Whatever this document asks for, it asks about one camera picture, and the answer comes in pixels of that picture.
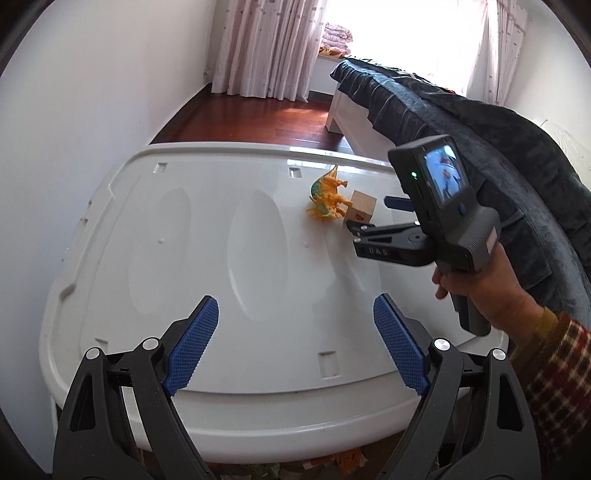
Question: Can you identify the plaid sleeved right forearm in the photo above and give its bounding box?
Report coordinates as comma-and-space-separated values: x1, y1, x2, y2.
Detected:
512, 309, 590, 479

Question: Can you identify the person's right hand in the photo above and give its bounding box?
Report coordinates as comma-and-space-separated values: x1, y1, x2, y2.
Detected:
432, 244, 544, 346

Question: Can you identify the wooden cube with heart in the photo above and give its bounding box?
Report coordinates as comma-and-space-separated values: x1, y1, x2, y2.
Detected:
345, 190, 377, 223

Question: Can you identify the orange toy dinosaur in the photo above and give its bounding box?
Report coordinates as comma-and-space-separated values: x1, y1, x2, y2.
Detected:
306, 165, 353, 221

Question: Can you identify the dark blue bed blanket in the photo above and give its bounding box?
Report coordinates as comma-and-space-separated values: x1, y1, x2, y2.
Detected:
331, 59, 590, 326

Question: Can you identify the white plastic table top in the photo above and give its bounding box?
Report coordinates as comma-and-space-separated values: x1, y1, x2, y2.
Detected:
39, 142, 508, 463

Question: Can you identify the pink folded bedding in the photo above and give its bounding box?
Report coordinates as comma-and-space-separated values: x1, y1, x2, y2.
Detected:
318, 23, 353, 58

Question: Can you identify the pink patterned curtain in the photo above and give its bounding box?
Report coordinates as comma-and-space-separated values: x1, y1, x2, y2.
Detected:
211, 0, 327, 102

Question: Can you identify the right side pink curtain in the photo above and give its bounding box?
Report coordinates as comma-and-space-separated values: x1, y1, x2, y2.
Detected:
467, 1, 528, 106

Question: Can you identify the white bed frame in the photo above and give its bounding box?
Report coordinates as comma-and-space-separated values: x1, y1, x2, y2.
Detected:
325, 90, 394, 161

